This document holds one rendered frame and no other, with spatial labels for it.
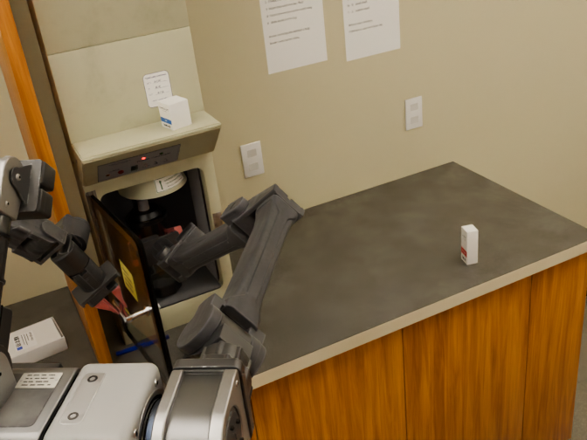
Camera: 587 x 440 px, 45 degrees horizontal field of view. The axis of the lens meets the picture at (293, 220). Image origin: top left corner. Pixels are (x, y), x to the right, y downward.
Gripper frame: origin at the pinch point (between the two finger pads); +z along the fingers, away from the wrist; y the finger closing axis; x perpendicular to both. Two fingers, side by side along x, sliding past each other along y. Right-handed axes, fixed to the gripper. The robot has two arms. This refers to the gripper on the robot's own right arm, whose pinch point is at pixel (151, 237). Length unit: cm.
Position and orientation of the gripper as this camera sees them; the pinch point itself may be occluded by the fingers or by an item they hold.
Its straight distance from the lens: 190.1
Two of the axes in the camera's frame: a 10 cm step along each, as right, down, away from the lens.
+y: -8.7, 3.1, -3.9
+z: -4.8, -2.9, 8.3
